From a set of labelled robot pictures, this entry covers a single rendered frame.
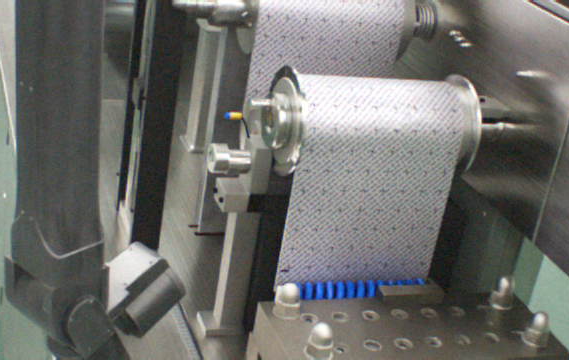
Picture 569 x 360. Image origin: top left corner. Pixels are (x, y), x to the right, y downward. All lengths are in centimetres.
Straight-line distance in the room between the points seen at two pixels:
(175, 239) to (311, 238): 43
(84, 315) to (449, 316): 68
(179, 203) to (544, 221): 75
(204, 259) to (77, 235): 89
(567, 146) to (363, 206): 28
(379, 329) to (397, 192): 19
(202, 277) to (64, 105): 90
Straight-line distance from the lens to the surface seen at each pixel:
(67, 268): 75
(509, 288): 139
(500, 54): 143
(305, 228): 129
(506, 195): 140
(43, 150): 71
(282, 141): 125
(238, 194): 132
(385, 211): 132
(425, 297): 135
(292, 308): 125
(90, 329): 80
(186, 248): 165
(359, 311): 130
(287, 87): 126
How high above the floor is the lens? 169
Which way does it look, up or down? 24 degrees down
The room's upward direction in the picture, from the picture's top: 10 degrees clockwise
